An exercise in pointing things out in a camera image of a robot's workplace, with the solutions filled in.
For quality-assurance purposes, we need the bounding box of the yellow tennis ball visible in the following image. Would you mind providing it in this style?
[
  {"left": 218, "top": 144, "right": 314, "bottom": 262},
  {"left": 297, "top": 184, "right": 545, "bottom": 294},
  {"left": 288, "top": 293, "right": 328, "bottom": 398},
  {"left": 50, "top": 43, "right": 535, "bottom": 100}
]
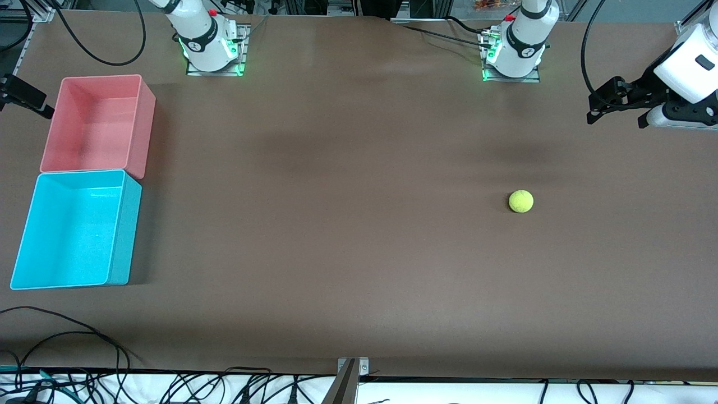
[{"left": 509, "top": 190, "right": 535, "bottom": 214}]

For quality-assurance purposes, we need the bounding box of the pink plastic bin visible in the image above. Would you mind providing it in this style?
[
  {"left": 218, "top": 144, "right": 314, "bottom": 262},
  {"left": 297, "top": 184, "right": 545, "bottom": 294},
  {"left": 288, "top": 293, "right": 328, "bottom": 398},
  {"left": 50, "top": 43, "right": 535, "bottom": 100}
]
[{"left": 39, "top": 74, "right": 157, "bottom": 180}]

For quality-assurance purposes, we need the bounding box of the blue plastic bin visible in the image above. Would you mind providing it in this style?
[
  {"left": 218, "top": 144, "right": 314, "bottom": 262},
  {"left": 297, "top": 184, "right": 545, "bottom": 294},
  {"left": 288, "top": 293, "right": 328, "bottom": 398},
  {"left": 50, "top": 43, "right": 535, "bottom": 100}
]
[{"left": 10, "top": 169, "right": 143, "bottom": 291}]

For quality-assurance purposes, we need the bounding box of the aluminium frame profile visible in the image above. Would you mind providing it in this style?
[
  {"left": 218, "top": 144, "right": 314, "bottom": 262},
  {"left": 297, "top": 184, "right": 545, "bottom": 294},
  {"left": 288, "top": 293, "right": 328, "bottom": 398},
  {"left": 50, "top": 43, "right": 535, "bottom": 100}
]
[
  {"left": 11, "top": 0, "right": 59, "bottom": 79},
  {"left": 676, "top": 0, "right": 718, "bottom": 37}
]

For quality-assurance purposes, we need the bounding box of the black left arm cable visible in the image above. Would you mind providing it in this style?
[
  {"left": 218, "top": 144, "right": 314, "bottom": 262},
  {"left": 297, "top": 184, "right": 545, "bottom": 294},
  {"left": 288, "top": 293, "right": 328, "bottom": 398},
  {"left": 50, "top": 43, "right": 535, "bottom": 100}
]
[{"left": 581, "top": 0, "right": 610, "bottom": 93}]

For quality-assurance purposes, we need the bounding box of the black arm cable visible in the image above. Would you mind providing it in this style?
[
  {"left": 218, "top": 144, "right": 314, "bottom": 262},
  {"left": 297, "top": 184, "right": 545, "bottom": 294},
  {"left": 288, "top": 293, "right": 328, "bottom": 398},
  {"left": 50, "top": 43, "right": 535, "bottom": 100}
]
[
  {"left": 53, "top": 0, "right": 148, "bottom": 66},
  {"left": 581, "top": 0, "right": 610, "bottom": 93},
  {"left": 0, "top": 0, "right": 34, "bottom": 54}
]

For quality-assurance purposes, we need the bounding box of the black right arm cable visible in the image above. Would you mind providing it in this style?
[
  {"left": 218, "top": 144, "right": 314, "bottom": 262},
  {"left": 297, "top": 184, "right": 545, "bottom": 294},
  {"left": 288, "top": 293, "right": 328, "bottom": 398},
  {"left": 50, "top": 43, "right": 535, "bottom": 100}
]
[
  {"left": 0, "top": 0, "right": 34, "bottom": 54},
  {"left": 53, "top": 0, "right": 148, "bottom": 66}
]

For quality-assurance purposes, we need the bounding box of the black base power cable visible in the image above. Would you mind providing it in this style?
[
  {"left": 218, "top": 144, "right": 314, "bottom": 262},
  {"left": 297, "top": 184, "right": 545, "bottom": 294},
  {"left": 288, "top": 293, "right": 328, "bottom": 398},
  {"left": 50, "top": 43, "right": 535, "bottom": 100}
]
[{"left": 393, "top": 17, "right": 490, "bottom": 48}]

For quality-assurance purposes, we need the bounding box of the long looping black cable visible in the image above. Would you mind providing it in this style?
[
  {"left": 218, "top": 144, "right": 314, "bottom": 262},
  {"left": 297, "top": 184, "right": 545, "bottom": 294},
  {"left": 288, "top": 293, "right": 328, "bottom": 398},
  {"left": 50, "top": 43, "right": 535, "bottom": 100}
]
[{"left": 0, "top": 306, "right": 132, "bottom": 374}]

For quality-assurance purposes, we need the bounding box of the teal cable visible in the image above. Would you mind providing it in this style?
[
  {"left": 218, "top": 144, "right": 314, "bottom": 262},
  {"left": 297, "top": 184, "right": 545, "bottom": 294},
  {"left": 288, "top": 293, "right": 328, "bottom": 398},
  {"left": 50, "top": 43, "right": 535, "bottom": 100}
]
[{"left": 0, "top": 365, "right": 76, "bottom": 396}]

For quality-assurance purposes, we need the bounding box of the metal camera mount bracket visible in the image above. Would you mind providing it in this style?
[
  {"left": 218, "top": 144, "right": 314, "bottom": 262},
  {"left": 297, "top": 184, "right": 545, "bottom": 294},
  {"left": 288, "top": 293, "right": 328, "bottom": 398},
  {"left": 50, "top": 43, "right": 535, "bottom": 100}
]
[{"left": 323, "top": 357, "right": 370, "bottom": 404}]

